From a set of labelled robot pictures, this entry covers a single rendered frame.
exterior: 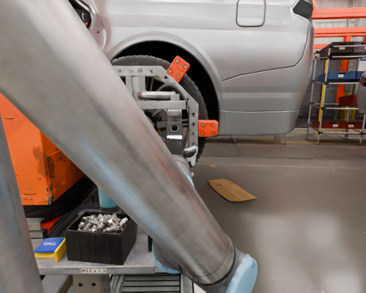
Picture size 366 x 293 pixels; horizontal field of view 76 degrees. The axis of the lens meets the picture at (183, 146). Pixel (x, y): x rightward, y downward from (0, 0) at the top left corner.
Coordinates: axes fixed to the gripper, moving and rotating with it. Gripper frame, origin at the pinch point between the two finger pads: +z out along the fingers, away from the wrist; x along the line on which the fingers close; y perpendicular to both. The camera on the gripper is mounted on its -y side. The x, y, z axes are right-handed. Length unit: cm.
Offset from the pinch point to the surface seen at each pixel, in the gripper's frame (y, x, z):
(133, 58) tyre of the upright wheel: -34, -18, 35
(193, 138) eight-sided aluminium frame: 2.0, 8.1, 26.5
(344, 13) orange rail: -216, 442, 592
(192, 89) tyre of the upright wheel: -19.7, 8.1, 34.8
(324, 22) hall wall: -279, 574, 910
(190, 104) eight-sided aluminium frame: -13.1, 7.0, 26.2
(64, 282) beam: 69, -55, 19
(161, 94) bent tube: -17.5, -4.3, 7.6
